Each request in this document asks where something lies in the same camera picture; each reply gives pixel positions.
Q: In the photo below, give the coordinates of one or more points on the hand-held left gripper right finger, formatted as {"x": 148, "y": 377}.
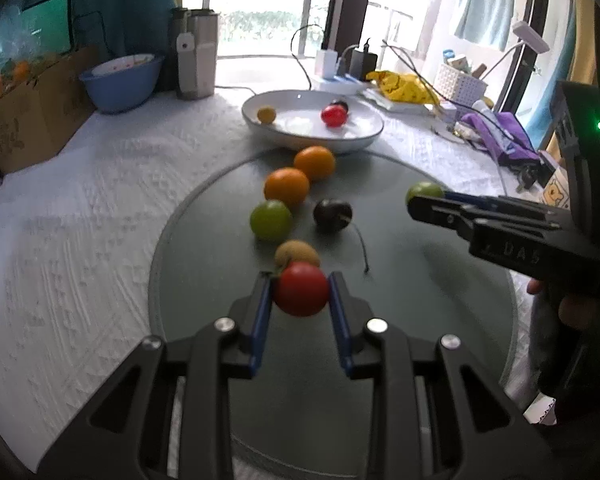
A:
{"x": 341, "y": 327}

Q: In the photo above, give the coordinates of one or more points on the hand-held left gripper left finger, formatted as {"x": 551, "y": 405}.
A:
{"x": 260, "y": 327}

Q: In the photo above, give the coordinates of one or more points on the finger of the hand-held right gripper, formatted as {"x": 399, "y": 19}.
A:
{"x": 467, "y": 197}
{"x": 432, "y": 210}

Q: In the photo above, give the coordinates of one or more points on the green plum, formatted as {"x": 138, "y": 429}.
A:
{"x": 270, "y": 220}
{"x": 425, "y": 190}

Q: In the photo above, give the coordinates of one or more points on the red tomato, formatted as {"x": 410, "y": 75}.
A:
{"x": 334, "y": 116}
{"x": 301, "y": 290}

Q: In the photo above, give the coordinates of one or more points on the white ceramic plate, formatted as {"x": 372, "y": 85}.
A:
{"x": 300, "y": 132}

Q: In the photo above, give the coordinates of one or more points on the person's right hand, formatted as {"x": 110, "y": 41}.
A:
{"x": 582, "y": 312}

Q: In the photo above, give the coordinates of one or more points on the bunch of keys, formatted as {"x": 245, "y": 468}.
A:
{"x": 526, "y": 180}

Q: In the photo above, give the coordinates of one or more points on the cartoon printed box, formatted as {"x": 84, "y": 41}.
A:
{"x": 556, "y": 191}

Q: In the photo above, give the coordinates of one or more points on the purple cloth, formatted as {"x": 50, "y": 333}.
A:
{"x": 510, "y": 135}

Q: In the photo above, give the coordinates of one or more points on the grey round mat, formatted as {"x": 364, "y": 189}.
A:
{"x": 415, "y": 290}

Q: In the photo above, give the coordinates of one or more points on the brown kiwi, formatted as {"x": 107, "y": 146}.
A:
{"x": 295, "y": 252}

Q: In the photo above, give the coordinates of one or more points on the dark purple plum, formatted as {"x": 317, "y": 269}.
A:
{"x": 331, "y": 215}
{"x": 341, "y": 104}

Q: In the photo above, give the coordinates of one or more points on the white woven basket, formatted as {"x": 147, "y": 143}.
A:
{"x": 460, "y": 85}

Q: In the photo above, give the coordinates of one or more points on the white book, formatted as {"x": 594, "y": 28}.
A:
{"x": 395, "y": 104}

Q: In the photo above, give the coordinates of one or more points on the yellow printed bag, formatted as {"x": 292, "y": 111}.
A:
{"x": 405, "y": 87}

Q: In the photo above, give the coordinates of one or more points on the orange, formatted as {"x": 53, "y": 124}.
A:
{"x": 314, "y": 162}
{"x": 286, "y": 187}

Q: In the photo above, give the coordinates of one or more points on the white power strip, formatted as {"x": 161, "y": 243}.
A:
{"x": 340, "y": 85}

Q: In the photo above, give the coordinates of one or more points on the white paper tag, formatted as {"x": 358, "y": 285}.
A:
{"x": 539, "y": 410}

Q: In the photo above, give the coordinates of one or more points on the black charger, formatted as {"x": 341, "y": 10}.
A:
{"x": 362, "y": 62}

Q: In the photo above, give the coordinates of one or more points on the white desk lamp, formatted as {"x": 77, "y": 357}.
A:
{"x": 530, "y": 35}

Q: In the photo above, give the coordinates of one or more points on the white charger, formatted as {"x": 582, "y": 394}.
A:
{"x": 326, "y": 63}

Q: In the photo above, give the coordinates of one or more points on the small yellow fruit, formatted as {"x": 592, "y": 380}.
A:
{"x": 266, "y": 114}

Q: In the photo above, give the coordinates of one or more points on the teal towel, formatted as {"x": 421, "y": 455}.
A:
{"x": 485, "y": 5}

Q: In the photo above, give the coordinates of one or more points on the white textured tablecloth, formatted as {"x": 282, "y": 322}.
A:
{"x": 80, "y": 235}

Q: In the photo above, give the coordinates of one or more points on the steel tumbler with tag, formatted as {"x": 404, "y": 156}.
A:
{"x": 197, "y": 65}

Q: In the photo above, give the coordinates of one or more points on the balcony railing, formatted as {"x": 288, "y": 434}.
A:
{"x": 260, "y": 0}

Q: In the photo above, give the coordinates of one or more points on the blue bowl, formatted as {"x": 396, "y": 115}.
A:
{"x": 122, "y": 90}

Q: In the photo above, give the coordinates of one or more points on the white patterned bowl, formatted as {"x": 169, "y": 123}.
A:
{"x": 122, "y": 65}

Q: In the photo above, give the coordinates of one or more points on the cardboard box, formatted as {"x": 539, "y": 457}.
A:
{"x": 35, "y": 115}

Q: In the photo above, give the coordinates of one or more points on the bag of oranges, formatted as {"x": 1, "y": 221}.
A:
{"x": 17, "y": 67}

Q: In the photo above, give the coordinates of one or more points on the computer monitor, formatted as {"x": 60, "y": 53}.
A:
{"x": 47, "y": 25}

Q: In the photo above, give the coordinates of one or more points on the dark door frame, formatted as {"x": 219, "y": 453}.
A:
{"x": 347, "y": 5}

